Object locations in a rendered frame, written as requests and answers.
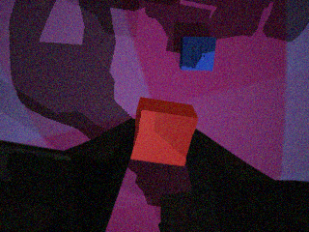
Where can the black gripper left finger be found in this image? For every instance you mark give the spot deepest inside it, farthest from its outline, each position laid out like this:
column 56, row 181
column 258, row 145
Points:
column 82, row 182

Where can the red block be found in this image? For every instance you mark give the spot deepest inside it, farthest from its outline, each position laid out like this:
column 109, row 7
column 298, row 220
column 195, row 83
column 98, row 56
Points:
column 163, row 131

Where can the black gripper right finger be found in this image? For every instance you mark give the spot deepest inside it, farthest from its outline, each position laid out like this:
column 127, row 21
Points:
column 230, row 195

